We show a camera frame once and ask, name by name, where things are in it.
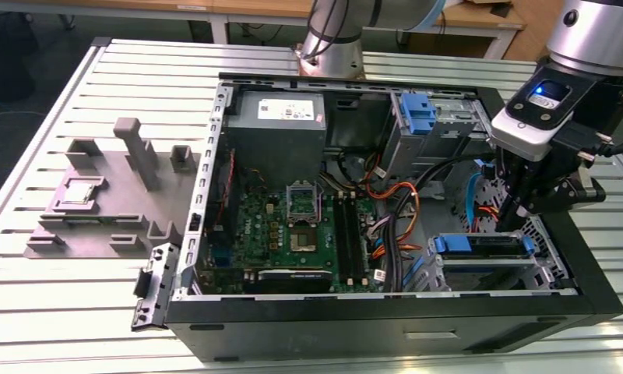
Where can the hard disk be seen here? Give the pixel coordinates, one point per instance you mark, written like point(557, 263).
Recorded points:
point(451, 244)

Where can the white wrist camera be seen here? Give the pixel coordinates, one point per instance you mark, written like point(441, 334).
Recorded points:
point(519, 132)

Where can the wooden desk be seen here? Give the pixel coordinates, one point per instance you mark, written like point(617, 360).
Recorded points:
point(134, 8)

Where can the black graphics card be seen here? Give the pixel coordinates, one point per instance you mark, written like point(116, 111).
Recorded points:
point(290, 282)

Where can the blue drive latch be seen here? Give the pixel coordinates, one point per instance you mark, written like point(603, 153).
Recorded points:
point(418, 113)

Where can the grey metal drive cage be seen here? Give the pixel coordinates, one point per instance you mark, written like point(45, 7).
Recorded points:
point(426, 152)

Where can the green motherboard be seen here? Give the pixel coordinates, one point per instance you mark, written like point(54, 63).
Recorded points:
point(260, 233)

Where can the metal disk bay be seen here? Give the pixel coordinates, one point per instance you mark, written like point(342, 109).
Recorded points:
point(485, 264)

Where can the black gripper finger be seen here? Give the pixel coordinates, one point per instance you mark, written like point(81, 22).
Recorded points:
point(577, 195)
point(511, 179)

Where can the grey expansion card latch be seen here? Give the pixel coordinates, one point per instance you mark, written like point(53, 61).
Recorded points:
point(158, 280)

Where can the black open PC case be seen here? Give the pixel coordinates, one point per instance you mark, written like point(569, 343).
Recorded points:
point(342, 335)

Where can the silver CPU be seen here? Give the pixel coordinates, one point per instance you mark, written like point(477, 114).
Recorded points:
point(77, 194)

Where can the grey power supply unit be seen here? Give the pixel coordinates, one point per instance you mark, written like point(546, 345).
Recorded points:
point(274, 148)

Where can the green RAM stick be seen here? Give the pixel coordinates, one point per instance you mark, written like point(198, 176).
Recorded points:
point(82, 222)

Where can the blue expansion slot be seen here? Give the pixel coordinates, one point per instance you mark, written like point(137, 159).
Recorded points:
point(222, 259)

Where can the grey parts rack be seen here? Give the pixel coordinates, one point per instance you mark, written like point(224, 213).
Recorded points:
point(118, 202)

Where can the CPU socket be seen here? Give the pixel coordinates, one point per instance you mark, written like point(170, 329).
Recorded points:
point(306, 239)

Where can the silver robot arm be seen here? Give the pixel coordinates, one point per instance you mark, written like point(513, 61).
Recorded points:
point(332, 50)

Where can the black RAM slot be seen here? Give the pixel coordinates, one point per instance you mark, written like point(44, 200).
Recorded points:
point(344, 237)
point(358, 237)

